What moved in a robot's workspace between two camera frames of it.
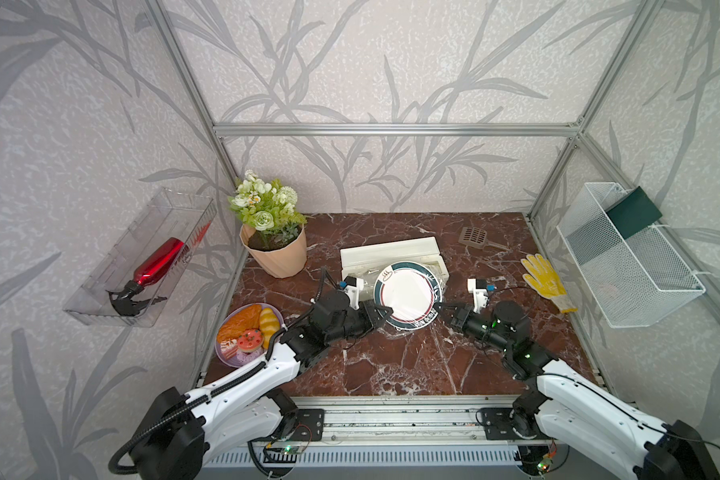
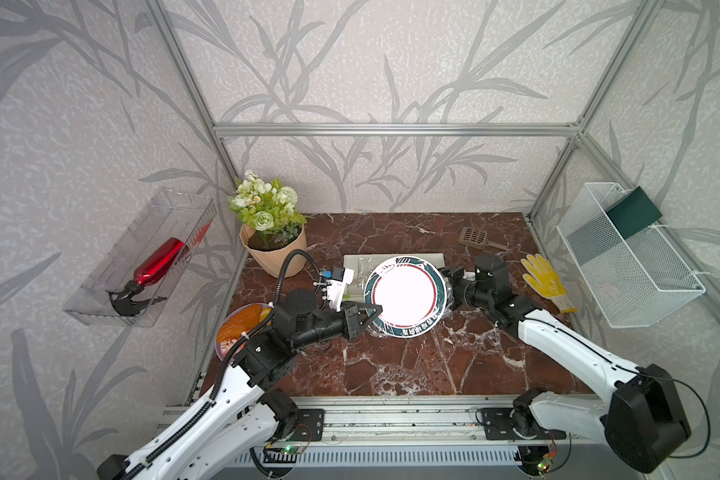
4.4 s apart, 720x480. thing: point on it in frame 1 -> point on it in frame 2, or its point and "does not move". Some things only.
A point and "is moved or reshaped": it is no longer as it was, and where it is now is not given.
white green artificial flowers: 267,206 does not move
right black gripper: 450,306 -> 455,273
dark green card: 633,213 does not move
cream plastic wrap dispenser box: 367,261 is moved or reshaped
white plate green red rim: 411,290 is moved or reshaped
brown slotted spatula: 476,237 does not move
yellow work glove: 545,280 does not move
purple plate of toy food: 245,333 does not move
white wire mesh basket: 636,281 does not move
